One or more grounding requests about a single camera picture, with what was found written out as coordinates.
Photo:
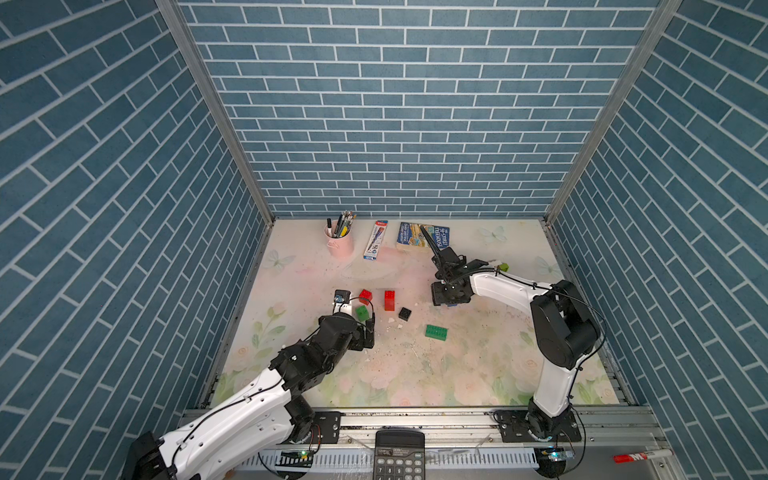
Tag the black lego brick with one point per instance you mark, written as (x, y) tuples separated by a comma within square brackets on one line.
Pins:
[(405, 313)]

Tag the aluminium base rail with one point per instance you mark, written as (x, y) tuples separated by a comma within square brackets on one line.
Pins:
[(463, 436)]

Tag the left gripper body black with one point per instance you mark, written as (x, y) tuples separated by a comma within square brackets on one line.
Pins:
[(355, 341)]

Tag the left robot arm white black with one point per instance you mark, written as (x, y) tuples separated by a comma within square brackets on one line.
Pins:
[(268, 411)]

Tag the white red pen box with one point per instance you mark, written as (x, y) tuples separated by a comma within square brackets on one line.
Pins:
[(376, 238)]

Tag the black calculator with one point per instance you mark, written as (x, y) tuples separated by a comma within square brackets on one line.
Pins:
[(399, 454)]

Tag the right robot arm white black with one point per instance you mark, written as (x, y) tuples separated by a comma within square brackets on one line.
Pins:
[(565, 329)]

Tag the pens in cup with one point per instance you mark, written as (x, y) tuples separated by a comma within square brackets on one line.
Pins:
[(338, 228)]

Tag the pink pen holder cup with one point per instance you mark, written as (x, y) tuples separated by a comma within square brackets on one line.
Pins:
[(341, 247)]

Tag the green long lego brick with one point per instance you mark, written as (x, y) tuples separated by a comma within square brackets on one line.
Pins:
[(436, 332)]

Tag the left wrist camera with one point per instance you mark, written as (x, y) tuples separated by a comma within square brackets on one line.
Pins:
[(342, 296)]

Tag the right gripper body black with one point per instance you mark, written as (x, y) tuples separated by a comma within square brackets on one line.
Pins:
[(442, 294)]

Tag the red white marker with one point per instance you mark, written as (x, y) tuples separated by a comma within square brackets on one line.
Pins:
[(643, 456)]

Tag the red lego brick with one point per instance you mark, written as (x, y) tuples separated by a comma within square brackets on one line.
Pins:
[(365, 297), (389, 300)]

